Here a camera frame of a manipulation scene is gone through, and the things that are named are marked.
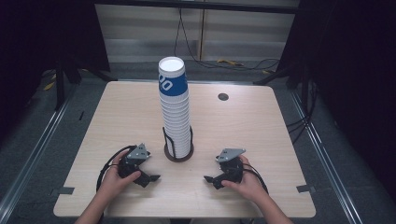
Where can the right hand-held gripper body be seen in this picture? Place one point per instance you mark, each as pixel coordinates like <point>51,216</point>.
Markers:
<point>232,169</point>

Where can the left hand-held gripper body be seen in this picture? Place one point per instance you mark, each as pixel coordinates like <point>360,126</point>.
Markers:
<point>137,153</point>

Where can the stack of white paper cups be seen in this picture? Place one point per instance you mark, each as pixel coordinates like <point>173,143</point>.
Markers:
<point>174,109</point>

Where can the person's right hand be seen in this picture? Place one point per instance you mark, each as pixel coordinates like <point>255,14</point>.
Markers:
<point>250,185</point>

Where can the person's left hand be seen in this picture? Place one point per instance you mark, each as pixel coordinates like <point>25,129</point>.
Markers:
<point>113,183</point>

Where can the round dark table grommet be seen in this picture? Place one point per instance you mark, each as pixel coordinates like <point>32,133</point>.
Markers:
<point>223,96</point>

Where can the grey tape strip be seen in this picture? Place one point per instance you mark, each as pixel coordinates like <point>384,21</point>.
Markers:
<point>66,190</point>
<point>305,188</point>

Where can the black metal stand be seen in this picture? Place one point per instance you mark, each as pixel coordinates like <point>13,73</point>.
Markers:
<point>59,87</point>
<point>295,77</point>

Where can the small yellow floor tape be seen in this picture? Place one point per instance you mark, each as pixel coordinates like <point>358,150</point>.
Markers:
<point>266,72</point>

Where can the long yellow floor tape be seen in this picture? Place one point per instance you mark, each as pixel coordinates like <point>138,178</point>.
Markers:
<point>230,62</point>

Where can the yellow floor tape piece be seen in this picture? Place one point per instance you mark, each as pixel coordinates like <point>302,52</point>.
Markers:
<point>49,86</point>

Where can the black overhead beam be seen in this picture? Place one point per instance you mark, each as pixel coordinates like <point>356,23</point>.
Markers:
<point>199,5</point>

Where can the metal floor rail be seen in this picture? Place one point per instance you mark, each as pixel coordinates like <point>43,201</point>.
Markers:
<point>34,146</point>
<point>323,152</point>

